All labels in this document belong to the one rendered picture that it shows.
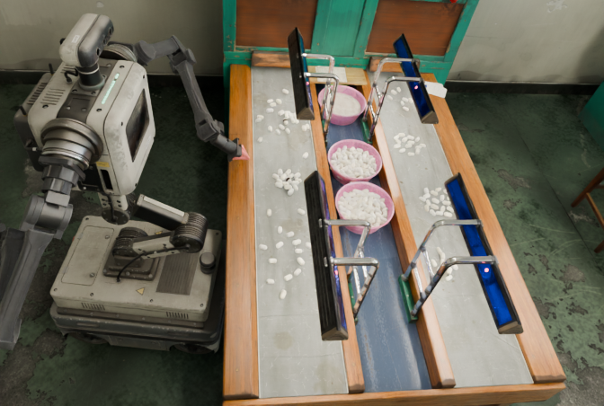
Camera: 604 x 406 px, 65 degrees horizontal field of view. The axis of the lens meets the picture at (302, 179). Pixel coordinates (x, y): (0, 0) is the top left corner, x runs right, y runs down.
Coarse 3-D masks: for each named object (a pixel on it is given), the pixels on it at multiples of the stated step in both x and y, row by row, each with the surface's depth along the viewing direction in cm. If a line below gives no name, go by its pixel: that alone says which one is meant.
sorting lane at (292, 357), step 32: (256, 96) 257; (288, 96) 260; (256, 128) 240; (256, 160) 226; (288, 160) 228; (256, 192) 213; (256, 224) 201; (288, 224) 203; (256, 256) 191; (288, 256) 193; (256, 288) 182; (288, 288) 183; (288, 320) 175; (288, 352) 167; (320, 352) 168; (288, 384) 159; (320, 384) 161
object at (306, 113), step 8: (296, 32) 235; (288, 40) 239; (296, 40) 231; (296, 48) 228; (304, 48) 236; (296, 56) 225; (296, 64) 221; (304, 64) 222; (296, 72) 218; (296, 80) 215; (304, 80) 210; (296, 88) 212; (304, 88) 206; (296, 96) 209; (304, 96) 203; (296, 104) 206; (304, 104) 200; (312, 104) 208; (296, 112) 204; (304, 112) 200; (312, 112) 201
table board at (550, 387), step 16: (528, 384) 169; (544, 384) 170; (560, 384) 170; (240, 400) 155; (256, 400) 155; (272, 400) 156; (288, 400) 156; (304, 400) 157; (320, 400) 157; (336, 400) 158; (352, 400) 159; (368, 400) 160; (384, 400) 162; (400, 400) 164; (416, 400) 165; (432, 400) 167; (448, 400) 169; (464, 400) 170; (480, 400) 172; (496, 400) 174; (512, 400) 176; (528, 400) 178; (544, 400) 180
